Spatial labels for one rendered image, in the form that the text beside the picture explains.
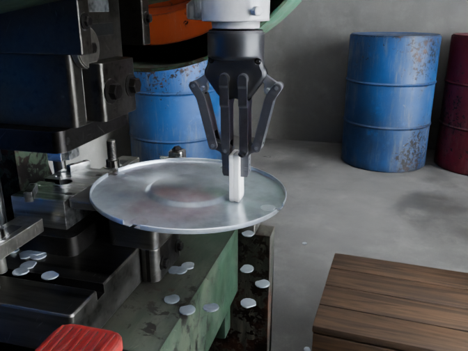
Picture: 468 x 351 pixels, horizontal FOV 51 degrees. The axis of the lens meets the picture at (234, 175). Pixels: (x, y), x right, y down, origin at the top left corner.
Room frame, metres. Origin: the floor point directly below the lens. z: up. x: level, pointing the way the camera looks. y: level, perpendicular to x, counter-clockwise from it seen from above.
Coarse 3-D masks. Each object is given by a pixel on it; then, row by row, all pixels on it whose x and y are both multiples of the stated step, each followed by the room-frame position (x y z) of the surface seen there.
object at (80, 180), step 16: (48, 176) 0.77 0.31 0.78; (64, 176) 0.77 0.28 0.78; (80, 176) 0.77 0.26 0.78; (96, 176) 0.77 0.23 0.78; (48, 192) 0.70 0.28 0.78; (64, 192) 0.70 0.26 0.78; (16, 208) 0.68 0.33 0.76; (32, 208) 0.67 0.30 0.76; (48, 208) 0.67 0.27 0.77; (64, 208) 0.66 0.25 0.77; (48, 224) 0.67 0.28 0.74; (64, 224) 0.66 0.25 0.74
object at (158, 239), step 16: (80, 192) 0.70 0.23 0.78; (80, 208) 0.66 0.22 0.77; (112, 224) 0.67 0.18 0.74; (112, 240) 0.67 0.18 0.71; (128, 240) 0.66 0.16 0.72; (144, 240) 0.65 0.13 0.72; (160, 240) 0.66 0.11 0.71; (176, 240) 0.72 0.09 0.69; (144, 256) 0.65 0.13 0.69; (160, 256) 0.66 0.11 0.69; (176, 256) 0.72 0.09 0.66; (144, 272) 0.65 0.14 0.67; (160, 272) 0.66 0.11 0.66
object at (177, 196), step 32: (160, 160) 0.82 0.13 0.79; (192, 160) 0.83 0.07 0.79; (96, 192) 0.67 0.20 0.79; (128, 192) 0.67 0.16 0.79; (160, 192) 0.66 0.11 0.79; (192, 192) 0.67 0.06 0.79; (224, 192) 0.67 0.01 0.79; (256, 192) 0.69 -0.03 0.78; (128, 224) 0.56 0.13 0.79; (160, 224) 0.57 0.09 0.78; (192, 224) 0.57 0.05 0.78; (224, 224) 0.57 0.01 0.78
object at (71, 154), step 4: (76, 148) 0.74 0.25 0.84; (68, 152) 0.72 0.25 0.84; (72, 152) 0.73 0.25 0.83; (76, 152) 0.74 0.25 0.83; (48, 156) 0.72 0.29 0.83; (52, 156) 0.72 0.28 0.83; (56, 156) 0.72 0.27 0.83; (60, 156) 0.72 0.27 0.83; (64, 156) 0.72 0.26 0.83; (68, 156) 0.72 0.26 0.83; (72, 156) 0.73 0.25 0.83; (76, 156) 0.74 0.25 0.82; (48, 160) 0.72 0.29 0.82; (52, 160) 0.72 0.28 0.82; (56, 160) 0.72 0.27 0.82; (60, 160) 0.72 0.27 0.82
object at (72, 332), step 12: (72, 324) 0.40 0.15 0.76; (48, 336) 0.38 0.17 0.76; (60, 336) 0.38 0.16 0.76; (72, 336) 0.38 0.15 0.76; (84, 336) 0.38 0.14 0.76; (96, 336) 0.38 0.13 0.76; (108, 336) 0.38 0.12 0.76; (120, 336) 0.38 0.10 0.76; (36, 348) 0.36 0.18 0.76; (48, 348) 0.36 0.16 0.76; (60, 348) 0.36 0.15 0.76; (72, 348) 0.36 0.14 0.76; (84, 348) 0.36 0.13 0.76; (96, 348) 0.36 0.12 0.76; (108, 348) 0.36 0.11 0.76; (120, 348) 0.37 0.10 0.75
